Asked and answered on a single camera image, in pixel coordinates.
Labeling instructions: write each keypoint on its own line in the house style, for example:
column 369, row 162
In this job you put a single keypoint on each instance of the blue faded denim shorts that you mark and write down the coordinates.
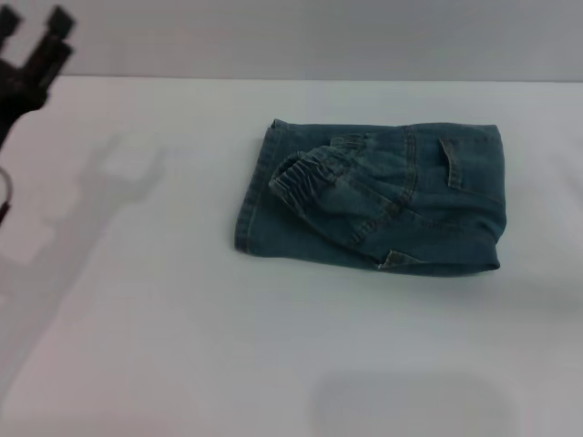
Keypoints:
column 387, row 205

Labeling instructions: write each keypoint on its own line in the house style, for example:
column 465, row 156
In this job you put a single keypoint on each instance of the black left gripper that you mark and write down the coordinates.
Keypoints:
column 18, row 91

